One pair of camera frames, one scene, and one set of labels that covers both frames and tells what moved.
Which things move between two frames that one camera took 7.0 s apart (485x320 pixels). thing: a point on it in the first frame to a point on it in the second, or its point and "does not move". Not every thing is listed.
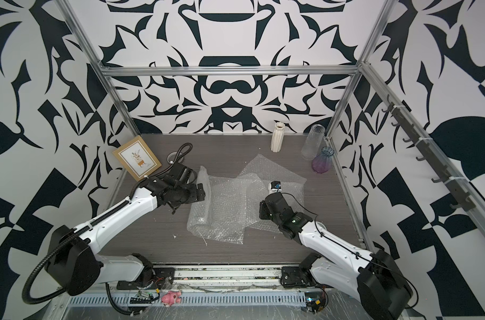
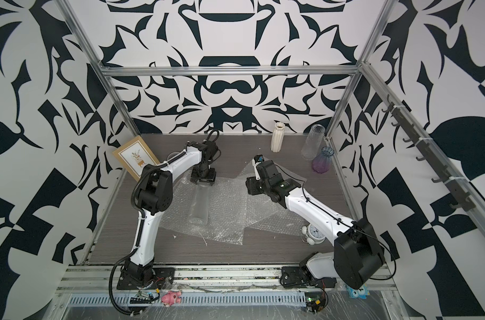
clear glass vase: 312,142 does not move
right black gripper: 262,207 to 250,185
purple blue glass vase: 321,163 does not move
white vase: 278,137 does not move
